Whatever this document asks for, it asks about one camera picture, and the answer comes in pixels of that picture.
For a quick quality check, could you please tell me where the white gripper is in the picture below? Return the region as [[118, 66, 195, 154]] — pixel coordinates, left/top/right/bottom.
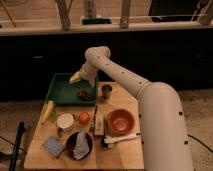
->
[[69, 62, 98, 87]]

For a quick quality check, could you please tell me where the dark red grapes bunch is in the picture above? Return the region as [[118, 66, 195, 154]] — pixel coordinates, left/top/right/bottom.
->
[[78, 89, 90, 100]]

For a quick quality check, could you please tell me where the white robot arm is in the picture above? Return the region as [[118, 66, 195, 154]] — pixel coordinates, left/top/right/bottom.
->
[[69, 46, 194, 171]]

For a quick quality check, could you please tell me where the green plastic tray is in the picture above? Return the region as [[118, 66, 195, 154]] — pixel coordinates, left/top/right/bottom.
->
[[45, 73, 98, 106]]

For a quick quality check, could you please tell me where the small metal cup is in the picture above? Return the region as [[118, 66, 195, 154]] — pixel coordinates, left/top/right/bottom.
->
[[101, 84, 112, 99]]

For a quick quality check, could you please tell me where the dark knife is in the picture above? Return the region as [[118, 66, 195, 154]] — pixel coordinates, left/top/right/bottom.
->
[[89, 105, 98, 131]]

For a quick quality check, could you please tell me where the orange tomato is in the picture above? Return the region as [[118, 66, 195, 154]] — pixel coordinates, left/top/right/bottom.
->
[[79, 112, 91, 125]]

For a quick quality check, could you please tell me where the wooden block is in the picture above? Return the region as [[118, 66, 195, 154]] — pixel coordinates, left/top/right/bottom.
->
[[94, 112, 104, 136]]

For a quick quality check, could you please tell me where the white round container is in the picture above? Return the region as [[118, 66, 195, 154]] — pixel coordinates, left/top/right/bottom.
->
[[56, 113, 74, 131]]

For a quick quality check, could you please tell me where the orange-red bowl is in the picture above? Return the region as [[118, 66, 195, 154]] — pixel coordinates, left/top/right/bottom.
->
[[107, 109, 135, 135]]

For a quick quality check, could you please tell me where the dark round plate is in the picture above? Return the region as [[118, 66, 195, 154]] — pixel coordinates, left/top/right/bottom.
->
[[65, 132, 93, 160]]

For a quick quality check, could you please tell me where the white plastic spatula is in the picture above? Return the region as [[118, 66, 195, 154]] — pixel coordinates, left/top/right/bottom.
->
[[104, 133, 140, 144]]

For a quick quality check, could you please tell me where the crumpled white cloth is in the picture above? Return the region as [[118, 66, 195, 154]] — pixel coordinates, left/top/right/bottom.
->
[[73, 131, 89, 160]]

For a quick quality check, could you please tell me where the black pole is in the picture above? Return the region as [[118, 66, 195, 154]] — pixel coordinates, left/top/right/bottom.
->
[[9, 122, 25, 171]]

